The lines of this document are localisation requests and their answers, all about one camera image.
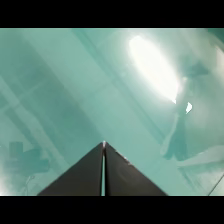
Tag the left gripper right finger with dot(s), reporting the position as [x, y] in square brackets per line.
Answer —
[126, 180]

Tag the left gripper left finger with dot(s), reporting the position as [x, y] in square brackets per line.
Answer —
[83, 180]

